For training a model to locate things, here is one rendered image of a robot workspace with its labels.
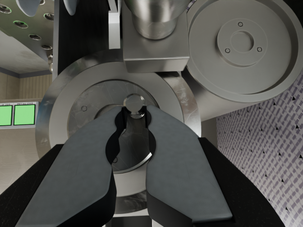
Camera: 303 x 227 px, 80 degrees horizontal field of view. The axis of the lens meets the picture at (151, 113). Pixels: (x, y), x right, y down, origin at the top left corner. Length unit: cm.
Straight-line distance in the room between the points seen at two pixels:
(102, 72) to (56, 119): 6
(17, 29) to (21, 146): 29
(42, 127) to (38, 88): 360
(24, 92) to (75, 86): 380
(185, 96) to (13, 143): 51
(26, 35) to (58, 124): 35
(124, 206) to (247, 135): 21
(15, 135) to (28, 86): 336
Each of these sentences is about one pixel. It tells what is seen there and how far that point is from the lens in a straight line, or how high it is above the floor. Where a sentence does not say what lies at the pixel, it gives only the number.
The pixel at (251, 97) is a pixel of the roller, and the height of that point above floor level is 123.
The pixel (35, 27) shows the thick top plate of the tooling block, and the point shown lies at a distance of 47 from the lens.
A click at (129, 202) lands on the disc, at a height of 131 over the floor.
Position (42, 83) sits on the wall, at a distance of 375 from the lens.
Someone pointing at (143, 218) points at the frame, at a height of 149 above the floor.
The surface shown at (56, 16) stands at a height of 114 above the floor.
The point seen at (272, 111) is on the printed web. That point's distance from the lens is 27.
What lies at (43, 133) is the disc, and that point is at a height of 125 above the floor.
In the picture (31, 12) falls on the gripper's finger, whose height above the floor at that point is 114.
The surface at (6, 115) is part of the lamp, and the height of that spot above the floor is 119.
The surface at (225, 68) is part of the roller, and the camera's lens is 19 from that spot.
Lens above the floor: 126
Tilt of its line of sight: 8 degrees down
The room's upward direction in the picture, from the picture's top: 177 degrees clockwise
